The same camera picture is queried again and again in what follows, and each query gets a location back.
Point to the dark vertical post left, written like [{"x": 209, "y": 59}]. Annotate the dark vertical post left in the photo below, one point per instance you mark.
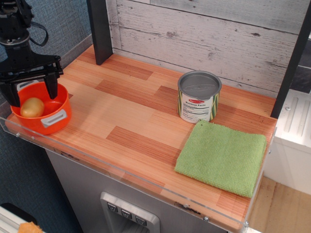
[{"x": 100, "y": 29}]

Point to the orange bowl with grey handles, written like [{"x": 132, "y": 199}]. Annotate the orange bowl with grey handles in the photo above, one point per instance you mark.
[{"x": 56, "y": 114}]

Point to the green folded cloth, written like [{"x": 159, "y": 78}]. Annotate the green folded cloth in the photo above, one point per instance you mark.
[{"x": 222, "y": 157}]

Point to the dark vertical post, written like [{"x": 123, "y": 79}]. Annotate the dark vertical post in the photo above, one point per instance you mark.
[
  {"x": 293, "y": 63},
  {"x": 100, "y": 29}
]

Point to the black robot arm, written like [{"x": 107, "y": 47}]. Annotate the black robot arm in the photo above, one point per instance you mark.
[{"x": 15, "y": 18}]

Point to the dark vertical post right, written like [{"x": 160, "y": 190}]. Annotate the dark vertical post right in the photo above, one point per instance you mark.
[{"x": 293, "y": 63}]

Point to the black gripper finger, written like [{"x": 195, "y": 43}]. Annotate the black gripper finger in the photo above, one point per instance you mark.
[
  {"x": 9, "y": 91},
  {"x": 51, "y": 85}
]

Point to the white toy appliance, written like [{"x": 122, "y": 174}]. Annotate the white toy appliance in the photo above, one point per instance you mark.
[{"x": 289, "y": 158}]

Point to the silver toy fridge cabinet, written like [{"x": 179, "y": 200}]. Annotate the silver toy fridge cabinet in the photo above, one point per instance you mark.
[{"x": 104, "y": 204}]

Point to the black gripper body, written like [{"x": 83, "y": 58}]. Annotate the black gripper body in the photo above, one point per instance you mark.
[{"x": 23, "y": 64}]

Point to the clear acrylic table guard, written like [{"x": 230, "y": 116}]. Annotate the clear acrylic table guard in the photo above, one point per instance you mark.
[{"x": 143, "y": 155}]

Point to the silver tin can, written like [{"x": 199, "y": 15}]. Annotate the silver tin can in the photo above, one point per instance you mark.
[{"x": 198, "y": 96}]

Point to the yellow potato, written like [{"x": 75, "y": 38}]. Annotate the yellow potato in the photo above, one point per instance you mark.
[{"x": 32, "y": 107}]

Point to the orange object bottom left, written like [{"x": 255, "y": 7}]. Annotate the orange object bottom left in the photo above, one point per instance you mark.
[{"x": 29, "y": 227}]

